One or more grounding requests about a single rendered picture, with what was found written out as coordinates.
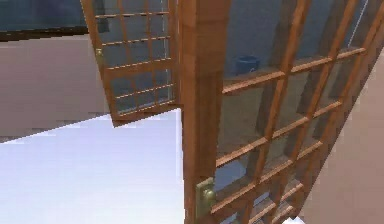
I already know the wooden glass-paned room door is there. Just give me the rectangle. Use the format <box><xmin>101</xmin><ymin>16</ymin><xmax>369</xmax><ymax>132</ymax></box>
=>
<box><xmin>178</xmin><ymin>0</ymin><xmax>384</xmax><ymax>224</ymax></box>
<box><xmin>80</xmin><ymin>0</ymin><xmax>183</xmax><ymax>128</ymax></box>

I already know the blue round bin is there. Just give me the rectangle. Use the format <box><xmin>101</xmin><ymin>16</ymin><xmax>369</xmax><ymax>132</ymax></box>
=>
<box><xmin>234</xmin><ymin>55</ymin><xmax>261</xmax><ymax>76</ymax></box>

